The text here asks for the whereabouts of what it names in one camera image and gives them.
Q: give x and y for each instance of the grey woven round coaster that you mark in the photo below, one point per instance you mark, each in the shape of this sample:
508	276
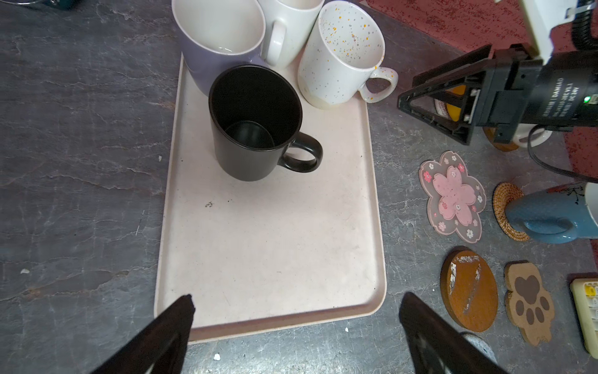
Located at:
481	345

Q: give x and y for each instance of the brown wooden round coaster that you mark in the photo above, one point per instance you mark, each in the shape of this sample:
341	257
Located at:
469	290

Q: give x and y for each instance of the black mug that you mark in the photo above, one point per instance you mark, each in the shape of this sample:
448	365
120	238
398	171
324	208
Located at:
256	117

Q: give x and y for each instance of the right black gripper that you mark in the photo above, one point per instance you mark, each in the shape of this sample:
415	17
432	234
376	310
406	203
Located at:
514	89

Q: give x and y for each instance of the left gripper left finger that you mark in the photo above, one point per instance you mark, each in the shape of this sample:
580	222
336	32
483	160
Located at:
158	348

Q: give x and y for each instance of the tan woven round coaster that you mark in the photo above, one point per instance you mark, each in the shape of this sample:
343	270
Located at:
503	195

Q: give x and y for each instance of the light blue floral mug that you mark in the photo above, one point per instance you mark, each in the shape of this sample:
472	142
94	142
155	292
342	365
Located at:
556	215

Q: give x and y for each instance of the beige serving tray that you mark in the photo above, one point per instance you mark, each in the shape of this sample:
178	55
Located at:
289	250

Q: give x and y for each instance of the white mug red inside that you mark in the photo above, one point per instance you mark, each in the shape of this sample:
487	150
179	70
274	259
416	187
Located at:
524	137

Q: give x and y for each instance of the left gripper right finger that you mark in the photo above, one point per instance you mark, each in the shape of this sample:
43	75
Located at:
436	347

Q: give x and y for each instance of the pink flower coaster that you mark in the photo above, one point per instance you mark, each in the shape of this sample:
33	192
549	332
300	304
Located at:
455	198

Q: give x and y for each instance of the brown paw coaster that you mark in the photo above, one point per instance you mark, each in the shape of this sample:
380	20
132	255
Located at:
528	303

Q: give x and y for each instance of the cream calculator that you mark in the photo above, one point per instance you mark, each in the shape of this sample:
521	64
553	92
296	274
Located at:
584	292

